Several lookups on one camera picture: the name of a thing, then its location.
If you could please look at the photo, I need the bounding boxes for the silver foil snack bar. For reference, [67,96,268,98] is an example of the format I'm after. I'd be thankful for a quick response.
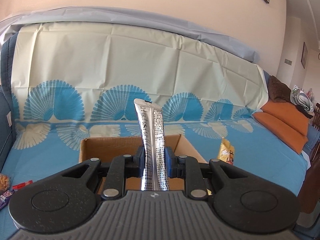
[134,99,169,191]

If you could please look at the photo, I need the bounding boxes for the red snack bar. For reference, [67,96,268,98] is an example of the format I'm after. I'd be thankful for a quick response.
[12,180,33,191]

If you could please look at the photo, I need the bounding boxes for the clear bag of nut snacks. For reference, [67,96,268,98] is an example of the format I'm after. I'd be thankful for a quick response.
[0,174,10,194]

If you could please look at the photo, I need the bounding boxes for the brown cardboard box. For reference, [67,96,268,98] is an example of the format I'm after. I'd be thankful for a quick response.
[79,134,210,202]

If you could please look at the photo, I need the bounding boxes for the yellow snack packet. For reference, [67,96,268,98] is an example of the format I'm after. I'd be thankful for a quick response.
[217,138,235,165]

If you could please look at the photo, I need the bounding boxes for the blue cream patterned sofa cover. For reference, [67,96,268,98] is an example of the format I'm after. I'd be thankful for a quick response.
[0,22,309,240]

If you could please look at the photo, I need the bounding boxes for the lower orange cushion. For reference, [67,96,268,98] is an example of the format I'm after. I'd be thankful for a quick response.
[253,112,308,154]

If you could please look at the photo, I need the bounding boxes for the orange cushion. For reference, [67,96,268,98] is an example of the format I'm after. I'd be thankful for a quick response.
[253,112,308,154]
[261,99,309,135]

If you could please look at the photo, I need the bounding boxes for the brown blanket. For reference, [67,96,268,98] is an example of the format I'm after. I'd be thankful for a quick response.
[267,75,291,102]

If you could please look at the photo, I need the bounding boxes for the upper orange cushion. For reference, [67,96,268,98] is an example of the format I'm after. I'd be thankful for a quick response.
[261,99,309,135]

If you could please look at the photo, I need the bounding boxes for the pile of clothes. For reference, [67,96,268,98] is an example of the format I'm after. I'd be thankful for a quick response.
[290,85,314,119]

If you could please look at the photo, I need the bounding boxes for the grey sheet on sofa back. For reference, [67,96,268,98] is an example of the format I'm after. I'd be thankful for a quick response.
[1,6,260,63]

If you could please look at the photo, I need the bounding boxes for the dark blue sofa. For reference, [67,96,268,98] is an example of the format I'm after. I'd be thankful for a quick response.
[1,33,18,170]

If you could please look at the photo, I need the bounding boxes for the wall light switch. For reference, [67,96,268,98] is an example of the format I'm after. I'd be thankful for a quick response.
[285,59,292,65]

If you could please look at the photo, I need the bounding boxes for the small framed wall picture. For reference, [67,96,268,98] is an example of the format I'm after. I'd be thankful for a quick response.
[300,42,308,69]

